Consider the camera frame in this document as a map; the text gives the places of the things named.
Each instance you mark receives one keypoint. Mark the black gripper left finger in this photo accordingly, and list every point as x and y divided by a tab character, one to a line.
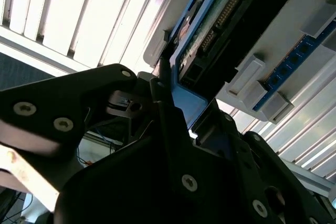
52	98

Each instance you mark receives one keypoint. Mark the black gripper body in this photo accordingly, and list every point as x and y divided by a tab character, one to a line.
118	195

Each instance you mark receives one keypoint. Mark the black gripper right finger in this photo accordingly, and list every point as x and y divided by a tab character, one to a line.
252	171

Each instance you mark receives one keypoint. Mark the hard disk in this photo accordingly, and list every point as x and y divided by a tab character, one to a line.
189	100

